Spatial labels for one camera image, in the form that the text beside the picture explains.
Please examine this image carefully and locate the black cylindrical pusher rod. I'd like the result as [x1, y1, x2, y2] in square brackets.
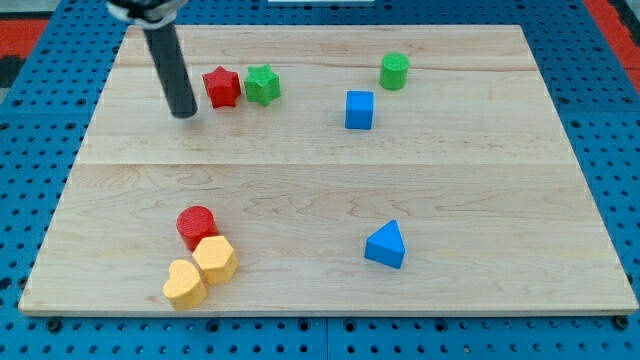
[144, 22, 198, 118]

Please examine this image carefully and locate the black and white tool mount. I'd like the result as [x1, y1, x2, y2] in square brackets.
[106, 0, 188, 28]

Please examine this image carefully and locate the red star block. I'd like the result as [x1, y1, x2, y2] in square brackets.
[202, 66, 241, 109]

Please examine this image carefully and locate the green star block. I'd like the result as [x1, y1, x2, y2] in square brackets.
[244, 64, 281, 106]

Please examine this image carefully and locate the red cylinder block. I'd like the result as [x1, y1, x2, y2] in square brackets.
[176, 206, 220, 251]

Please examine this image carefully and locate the light wooden board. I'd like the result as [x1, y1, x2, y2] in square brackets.
[19, 25, 638, 317]

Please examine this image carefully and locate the blue cube block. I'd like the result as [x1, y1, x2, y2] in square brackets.
[344, 90, 375, 130]

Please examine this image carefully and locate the yellow hexagon block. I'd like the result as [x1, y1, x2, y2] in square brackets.
[192, 236, 239, 285]

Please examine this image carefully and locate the green cylinder block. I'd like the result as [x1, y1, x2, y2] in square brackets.
[379, 52, 410, 90]

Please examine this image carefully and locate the yellow heart block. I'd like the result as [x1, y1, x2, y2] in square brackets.
[162, 259, 208, 311]

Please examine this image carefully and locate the blue triangle block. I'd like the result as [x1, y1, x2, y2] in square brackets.
[364, 220, 406, 269]

